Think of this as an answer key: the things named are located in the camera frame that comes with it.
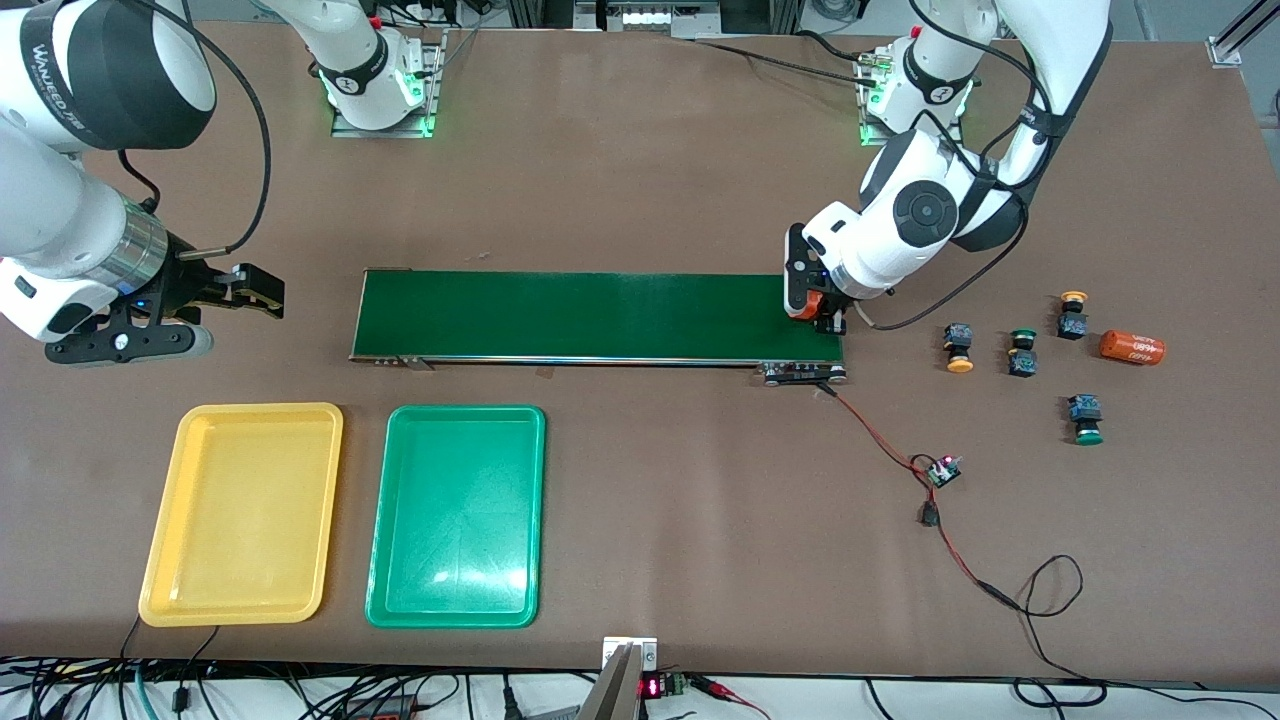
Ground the yellow plastic tray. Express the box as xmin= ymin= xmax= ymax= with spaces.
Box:
xmin=138 ymin=402 xmax=345 ymax=628

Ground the green conveyor belt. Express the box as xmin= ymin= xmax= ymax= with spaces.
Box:
xmin=350 ymin=267 xmax=849 ymax=386

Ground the green plastic tray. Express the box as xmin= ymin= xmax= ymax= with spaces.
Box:
xmin=365 ymin=404 xmax=548 ymax=629

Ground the grey machine with light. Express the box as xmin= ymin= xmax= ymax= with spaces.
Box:
xmin=573 ymin=0 xmax=723 ymax=39

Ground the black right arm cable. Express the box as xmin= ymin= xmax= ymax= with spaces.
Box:
xmin=115 ymin=0 xmax=273 ymax=263

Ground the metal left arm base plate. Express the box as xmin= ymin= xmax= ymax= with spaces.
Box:
xmin=855 ymin=50 xmax=966 ymax=149

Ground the small controller board with wires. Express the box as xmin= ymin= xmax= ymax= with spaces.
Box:
xmin=815 ymin=382 xmax=1023 ymax=613

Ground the black cable on table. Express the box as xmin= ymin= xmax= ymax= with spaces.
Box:
xmin=693 ymin=28 xmax=881 ymax=86

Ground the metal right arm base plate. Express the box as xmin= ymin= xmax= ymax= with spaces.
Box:
xmin=330 ymin=28 xmax=447 ymax=139

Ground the thin black looped cable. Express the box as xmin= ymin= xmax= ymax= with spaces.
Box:
xmin=1010 ymin=555 xmax=1109 ymax=706

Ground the red probe cable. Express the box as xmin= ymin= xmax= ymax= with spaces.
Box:
xmin=688 ymin=675 xmax=773 ymax=720

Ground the black cable with ferrite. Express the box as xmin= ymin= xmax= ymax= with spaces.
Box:
xmin=172 ymin=625 xmax=221 ymax=713

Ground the aluminium frame profile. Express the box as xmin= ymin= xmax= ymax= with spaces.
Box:
xmin=1207 ymin=0 xmax=1280 ymax=69

